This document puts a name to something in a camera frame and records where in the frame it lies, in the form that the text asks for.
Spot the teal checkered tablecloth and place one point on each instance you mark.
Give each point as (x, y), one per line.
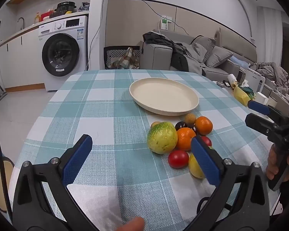
(110, 130)

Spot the red cherry tomato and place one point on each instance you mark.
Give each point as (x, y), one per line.
(178, 158)
(207, 140)

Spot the black rice cooker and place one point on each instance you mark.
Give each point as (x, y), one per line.
(66, 7)

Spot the person's left hand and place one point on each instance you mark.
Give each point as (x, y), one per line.
(132, 225)

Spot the white curtain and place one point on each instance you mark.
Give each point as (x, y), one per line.
(267, 28)

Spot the brown longan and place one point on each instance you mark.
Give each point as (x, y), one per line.
(154, 124)
(190, 118)

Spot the mandarin orange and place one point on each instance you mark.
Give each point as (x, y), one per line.
(184, 138)
(204, 125)

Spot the cream round plate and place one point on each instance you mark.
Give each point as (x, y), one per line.
(163, 96)

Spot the grey bag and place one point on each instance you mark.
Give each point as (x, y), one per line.
(84, 6)

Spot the plaid cloth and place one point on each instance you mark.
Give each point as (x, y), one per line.
(126, 60)

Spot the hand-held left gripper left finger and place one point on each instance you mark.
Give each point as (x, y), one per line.
(77, 158)

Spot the yellow guava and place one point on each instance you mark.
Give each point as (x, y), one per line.
(195, 168)

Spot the metal faucet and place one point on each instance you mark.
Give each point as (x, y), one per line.
(21, 20)

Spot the yellow soap bottle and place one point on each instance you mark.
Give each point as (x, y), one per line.
(36, 18)

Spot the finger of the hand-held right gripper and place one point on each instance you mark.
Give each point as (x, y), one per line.
(259, 107)
(257, 122)

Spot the dark clothes pile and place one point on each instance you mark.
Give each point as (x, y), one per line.
(178, 50)

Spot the grey sofa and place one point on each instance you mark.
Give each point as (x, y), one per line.
(156, 55)

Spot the dark purple plum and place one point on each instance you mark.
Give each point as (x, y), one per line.
(195, 130)
(181, 125)

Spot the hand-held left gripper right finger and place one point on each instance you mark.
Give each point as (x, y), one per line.
(204, 161)

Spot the white washing machine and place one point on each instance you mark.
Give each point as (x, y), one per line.
(62, 53)

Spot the round beige stool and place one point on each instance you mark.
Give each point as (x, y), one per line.
(0, 185)

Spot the white kitchen counter cabinet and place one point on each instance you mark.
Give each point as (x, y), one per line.
(21, 53)

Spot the black patterned basket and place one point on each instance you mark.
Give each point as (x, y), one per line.
(113, 51)

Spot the metal keys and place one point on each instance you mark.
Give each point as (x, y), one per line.
(220, 83)

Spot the yellow bag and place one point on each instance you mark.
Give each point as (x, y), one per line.
(240, 96)

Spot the red box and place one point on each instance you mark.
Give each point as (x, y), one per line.
(46, 15)

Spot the white tube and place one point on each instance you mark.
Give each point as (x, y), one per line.
(232, 78)

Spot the grey pillow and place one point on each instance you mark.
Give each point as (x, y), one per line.
(202, 48)
(219, 56)

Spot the grey blanket heap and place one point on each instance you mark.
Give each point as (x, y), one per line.
(269, 72)

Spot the green guava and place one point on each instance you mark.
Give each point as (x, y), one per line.
(161, 137)

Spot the white box appliance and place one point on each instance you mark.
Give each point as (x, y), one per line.
(254, 80)

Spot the person's right hand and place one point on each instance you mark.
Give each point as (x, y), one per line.
(271, 161)

